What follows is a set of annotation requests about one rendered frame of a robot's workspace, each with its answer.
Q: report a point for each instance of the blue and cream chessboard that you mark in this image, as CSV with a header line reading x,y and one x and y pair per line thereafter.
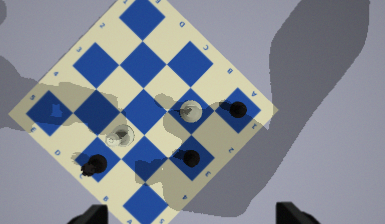
x,y
136,66

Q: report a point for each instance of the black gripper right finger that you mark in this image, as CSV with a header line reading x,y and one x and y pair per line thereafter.
x,y
288,213

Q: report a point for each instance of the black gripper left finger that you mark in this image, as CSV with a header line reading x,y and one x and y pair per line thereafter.
x,y
95,214

